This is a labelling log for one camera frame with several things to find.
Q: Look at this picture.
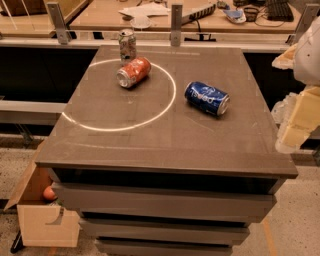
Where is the cardboard box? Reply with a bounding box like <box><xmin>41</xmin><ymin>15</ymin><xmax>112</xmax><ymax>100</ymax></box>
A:
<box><xmin>4</xmin><ymin>143</ymin><xmax>80</xmax><ymax>247</ymax></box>

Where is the white green soda can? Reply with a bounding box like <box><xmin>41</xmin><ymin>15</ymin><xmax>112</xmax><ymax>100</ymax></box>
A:
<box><xmin>118</xmin><ymin>29</ymin><xmax>136</xmax><ymax>64</ymax></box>

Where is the grey drawer cabinet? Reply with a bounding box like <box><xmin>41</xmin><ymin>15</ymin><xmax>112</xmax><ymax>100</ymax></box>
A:
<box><xmin>37</xmin><ymin>46</ymin><xmax>297</xmax><ymax>256</ymax></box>

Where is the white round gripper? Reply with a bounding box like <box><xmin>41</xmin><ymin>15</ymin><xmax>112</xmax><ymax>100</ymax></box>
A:
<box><xmin>272</xmin><ymin>17</ymin><xmax>320</xmax><ymax>154</ymax></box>

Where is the metal bracket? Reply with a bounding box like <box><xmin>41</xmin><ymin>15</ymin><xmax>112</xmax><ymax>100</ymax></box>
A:
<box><xmin>170</xmin><ymin>4</ymin><xmax>183</xmax><ymax>47</ymax></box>
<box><xmin>286</xmin><ymin>3</ymin><xmax>320</xmax><ymax>45</ymax></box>
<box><xmin>47</xmin><ymin>2</ymin><xmax>71</xmax><ymax>45</ymax></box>

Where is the orange ball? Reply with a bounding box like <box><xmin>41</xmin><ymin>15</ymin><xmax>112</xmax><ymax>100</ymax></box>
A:
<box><xmin>43</xmin><ymin>186</ymin><xmax>57</xmax><ymax>201</ymax></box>

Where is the grey power strip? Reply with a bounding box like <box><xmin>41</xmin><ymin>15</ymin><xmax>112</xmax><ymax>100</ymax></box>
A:
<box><xmin>181</xmin><ymin>3</ymin><xmax>216</xmax><ymax>25</ymax></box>

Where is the middle metal bracket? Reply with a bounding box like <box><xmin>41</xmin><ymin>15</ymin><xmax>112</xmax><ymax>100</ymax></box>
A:
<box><xmin>170</xmin><ymin>4</ymin><xmax>183</xmax><ymax>47</ymax></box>

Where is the orange soda can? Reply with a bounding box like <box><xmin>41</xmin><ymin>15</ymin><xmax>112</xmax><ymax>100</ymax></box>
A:
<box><xmin>116</xmin><ymin>57</ymin><xmax>151</xmax><ymax>88</ymax></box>

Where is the left metal bracket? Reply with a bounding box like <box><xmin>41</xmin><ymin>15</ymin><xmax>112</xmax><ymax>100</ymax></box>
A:
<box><xmin>47</xmin><ymin>2</ymin><xmax>71</xmax><ymax>45</ymax></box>

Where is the white paper stack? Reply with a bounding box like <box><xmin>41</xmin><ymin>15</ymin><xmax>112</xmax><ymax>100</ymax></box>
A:
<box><xmin>119</xmin><ymin>2</ymin><xmax>170</xmax><ymax>17</ymax></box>

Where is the blue pepsi can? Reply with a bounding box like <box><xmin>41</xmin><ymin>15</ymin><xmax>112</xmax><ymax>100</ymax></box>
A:
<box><xmin>184</xmin><ymin>81</ymin><xmax>230</xmax><ymax>116</ymax></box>

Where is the blue white device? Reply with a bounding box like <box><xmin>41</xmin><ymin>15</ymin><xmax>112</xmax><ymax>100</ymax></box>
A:
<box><xmin>223</xmin><ymin>9</ymin><xmax>246</xmax><ymax>24</ymax></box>

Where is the black keyboard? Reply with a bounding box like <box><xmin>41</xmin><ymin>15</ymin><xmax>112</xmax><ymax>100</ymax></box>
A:
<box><xmin>265</xmin><ymin>0</ymin><xmax>294</xmax><ymax>22</ymax></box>

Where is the right metal bracket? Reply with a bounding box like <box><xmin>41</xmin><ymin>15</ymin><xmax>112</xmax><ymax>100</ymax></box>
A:
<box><xmin>286</xmin><ymin>3</ymin><xmax>320</xmax><ymax>45</ymax></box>

